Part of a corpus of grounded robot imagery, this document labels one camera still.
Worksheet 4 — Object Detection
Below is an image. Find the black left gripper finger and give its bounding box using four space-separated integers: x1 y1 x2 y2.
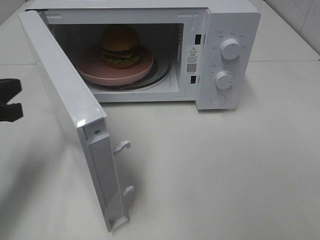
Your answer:
0 102 24 123
0 78 22 98

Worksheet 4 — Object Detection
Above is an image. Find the pink round plate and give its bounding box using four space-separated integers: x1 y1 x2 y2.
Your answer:
75 44 154 87

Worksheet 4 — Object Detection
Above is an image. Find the round white door button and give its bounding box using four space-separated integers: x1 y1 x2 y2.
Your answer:
210 94 226 107

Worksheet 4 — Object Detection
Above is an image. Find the white microwave knob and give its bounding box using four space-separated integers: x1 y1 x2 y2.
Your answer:
214 71 234 90
219 37 242 60

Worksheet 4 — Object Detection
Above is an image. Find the white warning label sticker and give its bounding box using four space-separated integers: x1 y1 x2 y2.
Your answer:
184 44 201 74

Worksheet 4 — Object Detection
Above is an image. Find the glass microwave turntable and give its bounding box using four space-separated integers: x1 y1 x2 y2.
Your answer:
85 58 172 91

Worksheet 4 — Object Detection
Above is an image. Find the toy burger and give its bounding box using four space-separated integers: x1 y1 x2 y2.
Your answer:
100 24 144 69

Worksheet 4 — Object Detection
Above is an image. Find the white microwave oven body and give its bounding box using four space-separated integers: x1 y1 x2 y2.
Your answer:
24 0 261 110

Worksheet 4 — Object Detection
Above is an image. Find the white microwave door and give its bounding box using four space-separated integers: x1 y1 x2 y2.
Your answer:
18 10 134 232

